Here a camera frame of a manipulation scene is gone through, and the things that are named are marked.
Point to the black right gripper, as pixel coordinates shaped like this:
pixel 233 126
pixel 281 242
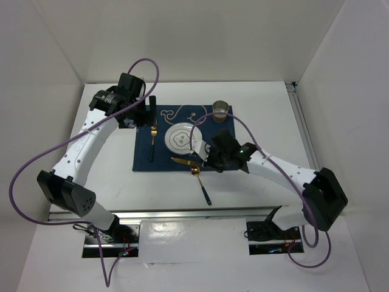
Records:
pixel 208 163

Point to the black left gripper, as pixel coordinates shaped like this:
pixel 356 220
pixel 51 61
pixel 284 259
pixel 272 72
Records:
pixel 144 120

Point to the gold fork green handle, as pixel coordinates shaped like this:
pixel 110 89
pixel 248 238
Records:
pixel 153 135

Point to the gold spoon green handle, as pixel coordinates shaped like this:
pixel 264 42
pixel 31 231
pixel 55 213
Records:
pixel 195 171

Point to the white plate black rings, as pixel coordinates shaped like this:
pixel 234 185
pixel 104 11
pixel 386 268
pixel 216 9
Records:
pixel 180 139

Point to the gold knife green handle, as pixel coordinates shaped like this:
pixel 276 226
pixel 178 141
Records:
pixel 187 162

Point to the clear glass cup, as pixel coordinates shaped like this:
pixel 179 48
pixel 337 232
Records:
pixel 220 109

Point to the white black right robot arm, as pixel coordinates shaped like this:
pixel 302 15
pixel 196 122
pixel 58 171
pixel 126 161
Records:
pixel 322 197

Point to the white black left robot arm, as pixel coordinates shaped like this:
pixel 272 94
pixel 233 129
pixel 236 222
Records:
pixel 64 185

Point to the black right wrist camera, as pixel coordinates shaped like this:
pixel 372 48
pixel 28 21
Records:
pixel 224 141

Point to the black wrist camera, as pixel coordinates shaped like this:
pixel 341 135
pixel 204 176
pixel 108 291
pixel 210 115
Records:
pixel 224 141
pixel 131 86

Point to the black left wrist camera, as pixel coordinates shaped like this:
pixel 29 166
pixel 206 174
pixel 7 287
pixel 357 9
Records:
pixel 131 86

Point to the aluminium front rail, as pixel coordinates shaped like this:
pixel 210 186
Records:
pixel 210 212

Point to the aluminium rail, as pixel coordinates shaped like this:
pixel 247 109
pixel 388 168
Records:
pixel 291 88
pixel 210 212

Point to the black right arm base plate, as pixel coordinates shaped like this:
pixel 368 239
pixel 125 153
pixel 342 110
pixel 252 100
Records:
pixel 265 231

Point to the aluminium right side rail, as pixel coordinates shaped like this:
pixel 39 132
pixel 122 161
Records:
pixel 291 88

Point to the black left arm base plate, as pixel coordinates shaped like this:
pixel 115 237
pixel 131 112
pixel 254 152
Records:
pixel 127 237

